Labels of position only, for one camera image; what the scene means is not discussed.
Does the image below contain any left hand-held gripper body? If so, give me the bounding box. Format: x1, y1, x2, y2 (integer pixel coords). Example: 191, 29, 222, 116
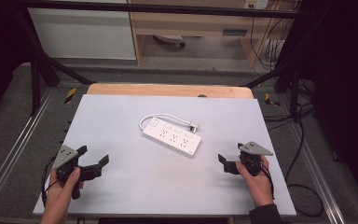
51, 145, 103, 201

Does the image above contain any person's right hand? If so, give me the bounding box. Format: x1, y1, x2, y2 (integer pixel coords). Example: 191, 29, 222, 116
235, 154, 275, 208

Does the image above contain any white chair base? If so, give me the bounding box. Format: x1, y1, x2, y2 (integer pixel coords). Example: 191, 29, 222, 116
153, 34, 187, 49

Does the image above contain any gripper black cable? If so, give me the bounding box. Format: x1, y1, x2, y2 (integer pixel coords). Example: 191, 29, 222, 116
39, 154, 61, 208
259, 163, 276, 201

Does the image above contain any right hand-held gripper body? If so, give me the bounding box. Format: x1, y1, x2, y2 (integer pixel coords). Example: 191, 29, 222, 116
223, 141, 274, 177

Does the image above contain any wooden board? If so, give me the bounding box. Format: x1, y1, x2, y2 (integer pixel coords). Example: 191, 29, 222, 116
86, 82, 255, 100

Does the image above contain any white cabinet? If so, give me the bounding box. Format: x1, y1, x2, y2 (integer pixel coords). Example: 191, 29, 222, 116
27, 7, 137, 61

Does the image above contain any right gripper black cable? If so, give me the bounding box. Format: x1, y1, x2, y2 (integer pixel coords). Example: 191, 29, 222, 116
259, 163, 276, 201

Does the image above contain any aluminium rail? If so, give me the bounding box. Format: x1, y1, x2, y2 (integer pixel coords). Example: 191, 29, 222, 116
286, 120, 347, 224
0, 88, 56, 213

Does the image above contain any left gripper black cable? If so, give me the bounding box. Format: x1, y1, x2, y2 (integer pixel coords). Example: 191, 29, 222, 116
39, 154, 61, 208

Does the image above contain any white power strip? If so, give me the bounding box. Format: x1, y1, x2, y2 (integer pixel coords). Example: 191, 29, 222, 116
142, 117, 203, 158

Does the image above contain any white power strip cable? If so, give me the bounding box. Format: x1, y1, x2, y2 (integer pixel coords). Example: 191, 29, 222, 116
138, 113, 194, 132

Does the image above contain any person's left hand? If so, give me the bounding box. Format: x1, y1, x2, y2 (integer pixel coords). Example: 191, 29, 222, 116
44, 167, 85, 217

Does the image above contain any looped black floor cable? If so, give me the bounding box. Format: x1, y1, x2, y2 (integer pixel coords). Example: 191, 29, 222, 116
283, 102, 325, 218

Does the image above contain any bundle of hanging cables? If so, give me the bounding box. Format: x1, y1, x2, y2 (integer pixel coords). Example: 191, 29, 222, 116
249, 0, 294, 72

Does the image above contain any black metal frame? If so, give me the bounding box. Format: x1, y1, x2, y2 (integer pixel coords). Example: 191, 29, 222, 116
12, 0, 312, 123

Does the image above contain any white wall socket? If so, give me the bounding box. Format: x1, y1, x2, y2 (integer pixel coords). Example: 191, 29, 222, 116
243, 0, 270, 10

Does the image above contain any light wooden desk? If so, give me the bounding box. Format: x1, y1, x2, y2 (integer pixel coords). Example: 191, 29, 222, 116
127, 0, 294, 68

